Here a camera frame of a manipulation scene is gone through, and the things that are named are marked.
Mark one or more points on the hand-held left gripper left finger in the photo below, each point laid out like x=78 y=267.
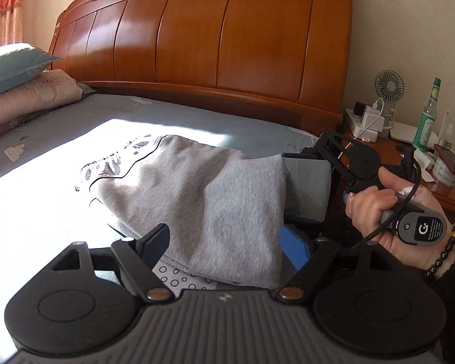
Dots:
x=157 y=240

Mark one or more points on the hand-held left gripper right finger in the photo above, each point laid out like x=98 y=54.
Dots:
x=294 y=246

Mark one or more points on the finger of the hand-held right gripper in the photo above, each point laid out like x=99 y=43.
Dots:
x=307 y=224
x=326 y=146

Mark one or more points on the person's right hand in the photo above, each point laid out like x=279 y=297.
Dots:
x=405 y=250

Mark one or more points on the white power strip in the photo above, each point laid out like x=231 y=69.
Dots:
x=354 y=125

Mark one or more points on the white flat box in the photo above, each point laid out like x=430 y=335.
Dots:
x=404 y=132

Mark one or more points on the black cube adapter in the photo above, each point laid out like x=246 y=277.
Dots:
x=360 y=109

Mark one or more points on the small green bottle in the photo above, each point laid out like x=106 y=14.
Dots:
x=427 y=121

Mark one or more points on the small desk fan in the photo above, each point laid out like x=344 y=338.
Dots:
x=389 y=87

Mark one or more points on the white round jar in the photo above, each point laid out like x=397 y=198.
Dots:
x=443 y=172

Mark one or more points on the small clear bottle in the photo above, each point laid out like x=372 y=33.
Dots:
x=447 y=132

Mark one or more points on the red smartphone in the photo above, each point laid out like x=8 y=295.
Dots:
x=453 y=163

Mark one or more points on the wooden nightstand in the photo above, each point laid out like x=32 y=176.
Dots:
x=447 y=197

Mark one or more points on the teal floral bed sheet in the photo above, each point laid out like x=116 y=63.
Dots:
x=41 y=204

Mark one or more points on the wooden bed headboard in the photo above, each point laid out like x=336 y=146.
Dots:
x=212 y=38

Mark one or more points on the folded pink floral quilt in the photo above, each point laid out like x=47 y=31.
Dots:
x=26 y=102

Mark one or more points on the teal pillow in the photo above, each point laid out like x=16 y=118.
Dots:
x=11 y=66

